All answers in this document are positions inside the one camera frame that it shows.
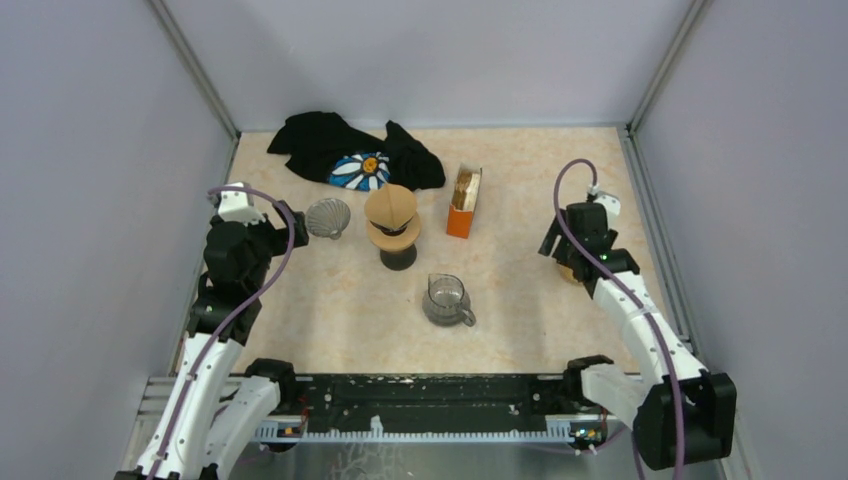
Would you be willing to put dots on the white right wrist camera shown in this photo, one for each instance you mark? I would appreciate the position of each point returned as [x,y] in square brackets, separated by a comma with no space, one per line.
[610,202]

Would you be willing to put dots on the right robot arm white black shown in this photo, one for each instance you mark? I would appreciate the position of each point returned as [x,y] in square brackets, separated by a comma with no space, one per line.
[679,411]

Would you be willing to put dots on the brown paper coffee filter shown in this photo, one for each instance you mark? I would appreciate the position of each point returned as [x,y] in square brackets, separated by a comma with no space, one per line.
[391,209]

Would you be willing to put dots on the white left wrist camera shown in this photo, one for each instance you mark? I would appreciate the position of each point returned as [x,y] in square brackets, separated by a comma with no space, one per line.
[238,206]

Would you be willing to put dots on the orange coffee filter box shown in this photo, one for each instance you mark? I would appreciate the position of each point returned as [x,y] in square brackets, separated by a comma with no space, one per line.
[463,201]

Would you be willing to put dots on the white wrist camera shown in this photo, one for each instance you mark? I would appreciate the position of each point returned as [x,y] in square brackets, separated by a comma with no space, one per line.
[610,202]
[238,206]

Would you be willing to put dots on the smoky glass pitcher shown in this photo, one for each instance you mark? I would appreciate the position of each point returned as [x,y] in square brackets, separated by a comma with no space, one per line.
[446,302]

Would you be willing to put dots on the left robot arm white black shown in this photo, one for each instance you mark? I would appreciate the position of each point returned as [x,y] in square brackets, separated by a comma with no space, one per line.
[203,430]

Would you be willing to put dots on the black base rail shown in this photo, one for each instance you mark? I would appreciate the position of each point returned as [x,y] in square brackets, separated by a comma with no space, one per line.
[470,406]

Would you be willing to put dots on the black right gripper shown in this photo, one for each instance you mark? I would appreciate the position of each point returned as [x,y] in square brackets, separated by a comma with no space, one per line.
[550,242]

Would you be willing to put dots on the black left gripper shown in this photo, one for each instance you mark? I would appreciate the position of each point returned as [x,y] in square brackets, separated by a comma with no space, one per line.
[280,236]

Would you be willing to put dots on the black cloth with flower print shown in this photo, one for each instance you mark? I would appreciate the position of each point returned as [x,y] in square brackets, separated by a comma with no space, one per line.
[322,147]

